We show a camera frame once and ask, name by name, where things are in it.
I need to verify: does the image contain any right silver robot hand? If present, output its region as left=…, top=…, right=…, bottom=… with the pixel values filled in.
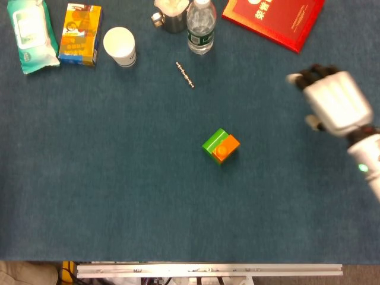
left=285, top=64, right=375, bottom=139

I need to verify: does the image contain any red certificate book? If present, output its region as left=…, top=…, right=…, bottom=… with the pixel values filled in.
left=221, top=0, right=326, bottom=54

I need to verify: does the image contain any stainless steel cup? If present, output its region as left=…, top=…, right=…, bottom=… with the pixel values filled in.
left=150, top=5, right=188, bottom=34

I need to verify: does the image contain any green toy block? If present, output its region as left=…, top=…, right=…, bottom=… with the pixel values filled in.
left=201, top=128, right=231, bottom=158

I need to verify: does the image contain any white paper cup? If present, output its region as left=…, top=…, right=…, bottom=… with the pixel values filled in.
left=103, top=27, right=138, bottom=68

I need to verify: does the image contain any orange toy block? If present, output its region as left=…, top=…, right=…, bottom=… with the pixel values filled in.
left=211, top=134, right=241, bottom=166

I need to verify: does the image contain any green wet wipes pack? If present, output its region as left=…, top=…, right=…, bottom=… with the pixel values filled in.
left=7, top=0, right=61, bottom=75

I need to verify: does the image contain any silver metal bead rod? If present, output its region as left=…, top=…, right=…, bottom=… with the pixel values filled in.
left=175, top=61, right=196, bottom=89

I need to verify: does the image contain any aluminium profile rail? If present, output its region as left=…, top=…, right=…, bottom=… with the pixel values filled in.
left=76, top=263, right=344, bottom=279

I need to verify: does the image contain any yellow and blue carton box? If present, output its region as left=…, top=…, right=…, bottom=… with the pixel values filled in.
left=58, top=3, right=103, bottom=67

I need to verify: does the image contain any blue felt table cloth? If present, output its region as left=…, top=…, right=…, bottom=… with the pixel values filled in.
left=0, top=0, right=380, bottom=264

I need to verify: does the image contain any clear plastic water bottle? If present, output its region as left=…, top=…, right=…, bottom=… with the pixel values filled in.
left=186, top=0, right=217, bottom=56

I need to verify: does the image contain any white tissue in cup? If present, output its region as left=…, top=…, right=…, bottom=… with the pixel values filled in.
left=153, top=0, right=190, bottom=16

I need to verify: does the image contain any beige fabric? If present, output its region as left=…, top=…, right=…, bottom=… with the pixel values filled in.
left=0, top=260, right=59, bottom=285

